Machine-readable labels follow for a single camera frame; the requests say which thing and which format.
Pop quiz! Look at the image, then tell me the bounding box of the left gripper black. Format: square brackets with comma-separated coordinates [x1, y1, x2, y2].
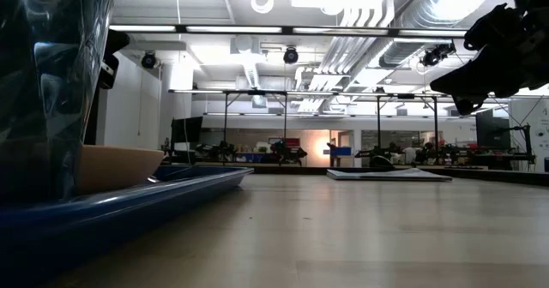
[98, 29, 130, 90]

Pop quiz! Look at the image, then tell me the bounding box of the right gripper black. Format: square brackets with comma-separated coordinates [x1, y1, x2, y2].
[430, 0, 549, 116]

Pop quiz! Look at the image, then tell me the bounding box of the clear plastic cup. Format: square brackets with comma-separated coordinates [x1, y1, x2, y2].
[0, 0, 120, 206]

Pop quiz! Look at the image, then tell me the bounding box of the blue-handled utensil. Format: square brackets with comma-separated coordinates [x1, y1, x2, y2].
[148, 164, 201, 184]

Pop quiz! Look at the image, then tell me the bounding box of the blue plastic tray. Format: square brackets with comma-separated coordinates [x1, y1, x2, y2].
[0, 164, 255, 288]

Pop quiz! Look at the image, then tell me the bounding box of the black round ceiling speaker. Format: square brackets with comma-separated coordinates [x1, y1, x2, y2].
[282, 46, 300, 65]
[141, 51, 158, 70]

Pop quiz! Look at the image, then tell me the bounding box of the black monitor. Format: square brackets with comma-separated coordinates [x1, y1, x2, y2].
[170, 116, 204, 152]
[474, 109, 512, 151]

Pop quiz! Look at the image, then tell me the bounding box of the flat blue-grey mat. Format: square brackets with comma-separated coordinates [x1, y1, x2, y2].
[326, 167, 453, 183]

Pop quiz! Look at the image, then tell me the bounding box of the tan wooden bowl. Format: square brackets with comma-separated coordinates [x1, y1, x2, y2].
[79, 145, 166, 195]

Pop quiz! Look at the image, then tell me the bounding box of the long linear ceiling light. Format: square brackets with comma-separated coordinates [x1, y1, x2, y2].
[109, 23, 468, 39]

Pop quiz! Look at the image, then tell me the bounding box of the black ceiling camera cluster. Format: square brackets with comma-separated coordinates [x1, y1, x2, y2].
[419, 41, 457, 69]

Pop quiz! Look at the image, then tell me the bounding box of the black background station frame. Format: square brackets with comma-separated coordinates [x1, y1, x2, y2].
[376, 93, 439, 165]
[222, 89, 289, 165]

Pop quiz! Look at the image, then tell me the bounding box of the silver ventilation duct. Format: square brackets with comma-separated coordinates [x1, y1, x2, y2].
[379, 0, 498, 69]

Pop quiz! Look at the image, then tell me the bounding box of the white hanging ring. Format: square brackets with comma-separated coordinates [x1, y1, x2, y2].
[250, 0, 275, 15]

